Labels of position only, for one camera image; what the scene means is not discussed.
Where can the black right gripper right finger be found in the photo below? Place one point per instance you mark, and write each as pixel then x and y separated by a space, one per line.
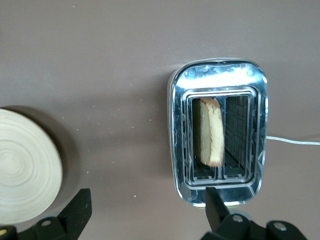
pixel 220 220

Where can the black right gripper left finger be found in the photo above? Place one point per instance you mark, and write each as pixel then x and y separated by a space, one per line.
pixel 75 215

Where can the round wooden plate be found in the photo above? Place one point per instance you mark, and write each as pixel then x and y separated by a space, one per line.
pixel 25 165

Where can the slice of brown bread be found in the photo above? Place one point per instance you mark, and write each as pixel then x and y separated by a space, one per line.
pixel 212 135

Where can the chrome and beige toaster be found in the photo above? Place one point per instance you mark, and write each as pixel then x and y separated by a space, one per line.
pixel 215 75

